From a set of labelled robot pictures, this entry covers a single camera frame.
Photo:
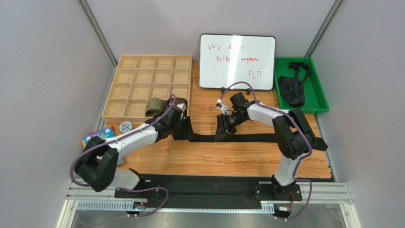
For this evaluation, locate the black tie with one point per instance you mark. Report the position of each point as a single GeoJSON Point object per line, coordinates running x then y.
{"type": "Point", "coordinates": [237, 138]}

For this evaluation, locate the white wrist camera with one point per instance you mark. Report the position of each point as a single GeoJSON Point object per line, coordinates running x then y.
{"type": "Point", "coordinates": [182, 107]}
{"type": "Point", "coordinates": [225, 109]}

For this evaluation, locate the green patterned rolled tie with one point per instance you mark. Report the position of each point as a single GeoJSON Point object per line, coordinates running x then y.
{"type": "Point", "coordinates": [155, 106]}

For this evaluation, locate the dark striped tie in bin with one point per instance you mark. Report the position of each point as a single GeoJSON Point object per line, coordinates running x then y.
{"type": "Point", "coordinates": [291, 88]}

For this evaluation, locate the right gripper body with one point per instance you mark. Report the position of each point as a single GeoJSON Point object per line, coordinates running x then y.
{"type": "Point", "coordinates": [228, 123]}

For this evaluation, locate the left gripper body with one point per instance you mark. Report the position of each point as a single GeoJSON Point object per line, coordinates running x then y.
{"type": "Point", "coordinates": [183, 127]}

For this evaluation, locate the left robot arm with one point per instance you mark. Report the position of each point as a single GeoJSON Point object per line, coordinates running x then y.
{"type": "Point", "coordinates": [96, 166]}

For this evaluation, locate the red children's book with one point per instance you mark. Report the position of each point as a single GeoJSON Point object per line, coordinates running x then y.
{"type": "Point", "coordinates": [95, 134]}

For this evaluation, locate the wooden compartment organizer box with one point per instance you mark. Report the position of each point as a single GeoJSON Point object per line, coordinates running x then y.
{"type": "Point", "coordinates": [140, 78]}

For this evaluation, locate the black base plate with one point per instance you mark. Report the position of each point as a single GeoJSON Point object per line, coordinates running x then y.
{"type": "Point", "coordinates": [217, 192]}

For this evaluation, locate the brown red rolled tie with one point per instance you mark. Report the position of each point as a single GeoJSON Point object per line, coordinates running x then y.
{"type": "Point", "coordinates": [179, 100]}

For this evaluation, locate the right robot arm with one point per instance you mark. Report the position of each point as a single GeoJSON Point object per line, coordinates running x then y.
{"type": "Point", "coordinates": [293, 134]}

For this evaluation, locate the aluminium frame rail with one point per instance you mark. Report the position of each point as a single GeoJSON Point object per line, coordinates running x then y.
{"type": "Point", "coordinates": [328, 204]}

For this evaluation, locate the white whiteboard with red writing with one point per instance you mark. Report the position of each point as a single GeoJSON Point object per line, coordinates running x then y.
{"type": "Point", "coordinates": [237, 61]}

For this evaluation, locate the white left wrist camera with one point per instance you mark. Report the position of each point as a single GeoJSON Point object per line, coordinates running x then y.
{"type": "Point", "coordinates": [182, 107]}

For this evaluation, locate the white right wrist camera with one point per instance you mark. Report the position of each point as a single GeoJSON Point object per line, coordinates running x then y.
{"type": "Point", "coordinates": [225, 109]}

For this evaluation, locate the green plastic bin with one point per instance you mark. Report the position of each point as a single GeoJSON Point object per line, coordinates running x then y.
{"type": "Point", "coordinates": [315, 99]}

